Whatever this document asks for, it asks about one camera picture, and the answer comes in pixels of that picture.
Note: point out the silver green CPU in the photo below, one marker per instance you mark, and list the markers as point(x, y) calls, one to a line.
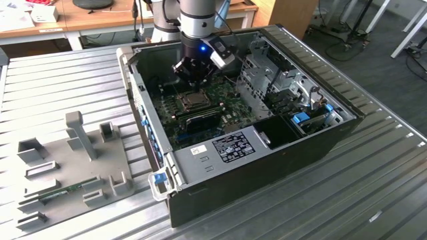
point(196, 99)

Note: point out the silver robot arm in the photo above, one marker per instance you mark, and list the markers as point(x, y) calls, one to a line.
point(196, 20)

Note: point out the RAM slot white latches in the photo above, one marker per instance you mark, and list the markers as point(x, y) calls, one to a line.
point(200, 113)
point(200, 110)

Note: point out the CPU socket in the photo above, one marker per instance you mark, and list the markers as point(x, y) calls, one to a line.
point(189, 110)

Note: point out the RAM slot black latches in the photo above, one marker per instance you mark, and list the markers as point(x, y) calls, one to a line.
point(200, 115)
point(200, 111)

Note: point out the silver perforated drive cage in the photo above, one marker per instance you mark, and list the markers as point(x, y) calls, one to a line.
point(254, 82)

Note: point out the green motherboard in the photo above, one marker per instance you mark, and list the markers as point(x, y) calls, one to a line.
point(233, 112)

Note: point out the black graphics card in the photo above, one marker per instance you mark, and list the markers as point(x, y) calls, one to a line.
point(202, 123)

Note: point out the wooden top desk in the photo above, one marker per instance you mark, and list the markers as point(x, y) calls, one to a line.
point(49, 26)
point(100, 17)

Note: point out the wooden cabinet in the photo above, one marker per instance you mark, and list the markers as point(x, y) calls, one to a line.
point(289, 15)

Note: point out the hard disk in blue carrier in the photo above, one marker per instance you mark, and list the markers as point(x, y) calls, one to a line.
point(300, 117)

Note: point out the grey power supply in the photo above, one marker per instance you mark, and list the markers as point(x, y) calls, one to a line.
point(206, 165)

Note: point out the round black pad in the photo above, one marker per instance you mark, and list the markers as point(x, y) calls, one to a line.
point(93, 3)

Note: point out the blue case release latch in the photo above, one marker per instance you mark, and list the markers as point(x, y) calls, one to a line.
point(157, 178)

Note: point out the white cardboard box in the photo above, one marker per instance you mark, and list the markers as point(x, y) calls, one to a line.
point(44, 13)

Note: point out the white table leg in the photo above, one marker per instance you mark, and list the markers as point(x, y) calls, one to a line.
point(347, 12)
point(411, 16)
point(377, 17)
point(412, 35)

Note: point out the black wheeled stand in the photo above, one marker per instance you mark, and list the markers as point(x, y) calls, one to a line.
point(356, 30)

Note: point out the black grey PC case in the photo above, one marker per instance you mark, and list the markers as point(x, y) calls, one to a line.
point(240, 190)

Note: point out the red box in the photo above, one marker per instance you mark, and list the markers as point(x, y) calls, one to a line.
point(40, 2)

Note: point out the grey parts rack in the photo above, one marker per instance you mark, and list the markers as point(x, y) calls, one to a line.
point(76, 172)

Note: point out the white paper sheets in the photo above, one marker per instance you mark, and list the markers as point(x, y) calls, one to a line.
point(13, 20)

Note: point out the green RAM stick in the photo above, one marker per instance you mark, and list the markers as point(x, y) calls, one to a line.
point(61, 192)

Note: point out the white tape strip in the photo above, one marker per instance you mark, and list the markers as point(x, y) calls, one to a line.
point(375, 216)

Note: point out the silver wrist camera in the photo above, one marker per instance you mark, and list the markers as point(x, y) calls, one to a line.
point(222, 56)

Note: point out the blue disk bay rail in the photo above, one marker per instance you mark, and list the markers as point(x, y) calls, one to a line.
point(328, 108)

